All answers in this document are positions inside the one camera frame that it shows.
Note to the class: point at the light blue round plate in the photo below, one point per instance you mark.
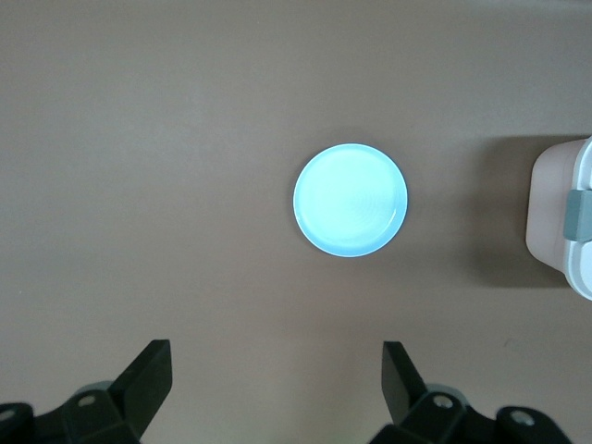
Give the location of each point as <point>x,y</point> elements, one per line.
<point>351,199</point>

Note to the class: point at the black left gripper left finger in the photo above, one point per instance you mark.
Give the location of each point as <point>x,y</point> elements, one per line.
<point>148,370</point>

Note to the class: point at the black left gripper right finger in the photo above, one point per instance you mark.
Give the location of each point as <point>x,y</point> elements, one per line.
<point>398,379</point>

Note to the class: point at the white lidded storage box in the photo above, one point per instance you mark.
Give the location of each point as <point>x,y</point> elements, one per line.
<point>550,208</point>

